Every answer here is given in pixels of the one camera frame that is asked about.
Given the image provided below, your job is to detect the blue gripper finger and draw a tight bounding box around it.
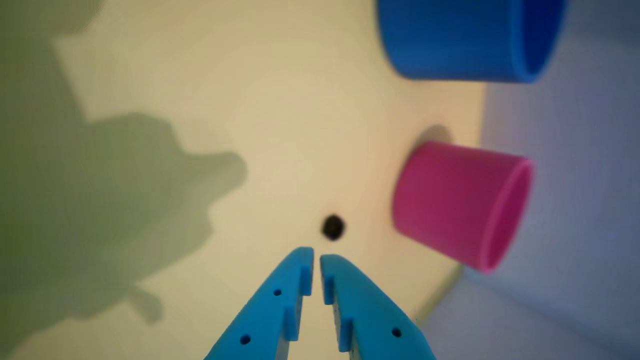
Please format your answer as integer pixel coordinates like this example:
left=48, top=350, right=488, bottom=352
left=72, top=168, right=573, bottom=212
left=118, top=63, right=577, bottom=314
left=204, top=246, right=315, bottom=360
left=319, top=254, right=437, bottom=360

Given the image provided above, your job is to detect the blue plastic cup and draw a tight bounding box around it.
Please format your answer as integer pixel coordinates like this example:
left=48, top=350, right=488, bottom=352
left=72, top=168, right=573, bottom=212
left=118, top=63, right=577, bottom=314
left=376, top=0, right=568, bottom=84

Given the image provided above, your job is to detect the black hex nut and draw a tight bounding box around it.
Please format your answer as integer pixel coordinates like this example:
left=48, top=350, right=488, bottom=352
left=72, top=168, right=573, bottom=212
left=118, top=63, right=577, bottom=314
left=321, top=214, right=347, bottom=242

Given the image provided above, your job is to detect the pink plastic cup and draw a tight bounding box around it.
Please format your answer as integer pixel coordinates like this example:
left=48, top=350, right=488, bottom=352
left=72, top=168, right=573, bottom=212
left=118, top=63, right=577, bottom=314
left=392, top=141, right=535, bottom=274

